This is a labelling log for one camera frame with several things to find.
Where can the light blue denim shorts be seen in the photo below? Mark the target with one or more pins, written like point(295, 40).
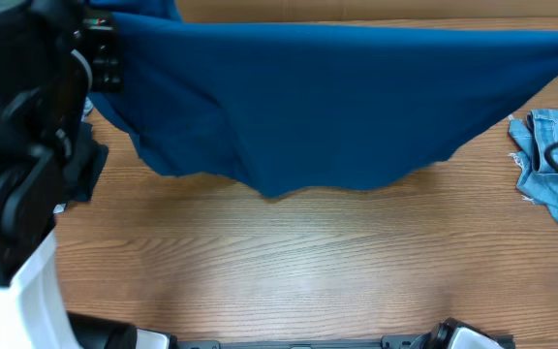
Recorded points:
point(537, 139)

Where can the teal blue shirt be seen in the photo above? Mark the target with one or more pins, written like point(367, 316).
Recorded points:
point(282, 107)

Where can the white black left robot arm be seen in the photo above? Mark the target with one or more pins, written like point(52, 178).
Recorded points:
point(52, 55)

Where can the light grey folded towel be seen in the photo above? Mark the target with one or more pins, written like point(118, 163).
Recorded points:
point(87, 109)

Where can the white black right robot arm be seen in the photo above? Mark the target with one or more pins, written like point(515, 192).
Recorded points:
point(454, 334)

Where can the folded black garment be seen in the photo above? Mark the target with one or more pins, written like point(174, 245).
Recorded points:
point(83, 171)

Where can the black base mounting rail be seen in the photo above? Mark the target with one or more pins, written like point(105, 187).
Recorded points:
point(398, 341)

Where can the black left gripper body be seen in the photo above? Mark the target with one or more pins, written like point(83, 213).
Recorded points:
point(106, 55)

